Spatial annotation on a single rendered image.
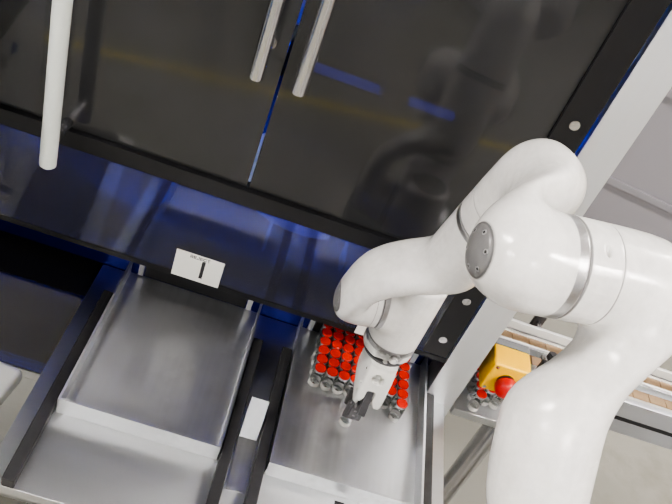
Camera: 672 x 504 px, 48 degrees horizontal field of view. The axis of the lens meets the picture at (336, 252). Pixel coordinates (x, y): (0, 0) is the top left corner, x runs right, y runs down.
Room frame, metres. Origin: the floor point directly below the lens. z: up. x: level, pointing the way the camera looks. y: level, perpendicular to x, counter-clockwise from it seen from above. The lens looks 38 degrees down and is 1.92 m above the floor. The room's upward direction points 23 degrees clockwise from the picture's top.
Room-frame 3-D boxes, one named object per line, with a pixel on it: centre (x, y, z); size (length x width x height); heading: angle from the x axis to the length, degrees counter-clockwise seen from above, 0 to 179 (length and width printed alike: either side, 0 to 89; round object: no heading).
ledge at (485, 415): (1.09, -0.38, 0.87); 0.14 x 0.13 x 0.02; 8
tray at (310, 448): (0.90, -0.14, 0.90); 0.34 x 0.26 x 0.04; 8
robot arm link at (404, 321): (0.87, -0.13, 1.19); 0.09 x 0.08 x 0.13; 109
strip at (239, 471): (0.73, 0.01, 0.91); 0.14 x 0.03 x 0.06; 8
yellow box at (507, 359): (1.05, -0.37, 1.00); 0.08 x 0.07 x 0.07; 8
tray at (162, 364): (0.85, 0.20, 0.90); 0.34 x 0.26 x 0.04; 8
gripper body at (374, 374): (0.87, -0.13, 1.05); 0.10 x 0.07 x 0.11; 8
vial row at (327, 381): (0.94, -0.14, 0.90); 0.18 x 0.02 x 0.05; 98
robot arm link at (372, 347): (0.87, -0.13, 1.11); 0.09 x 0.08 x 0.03; 8
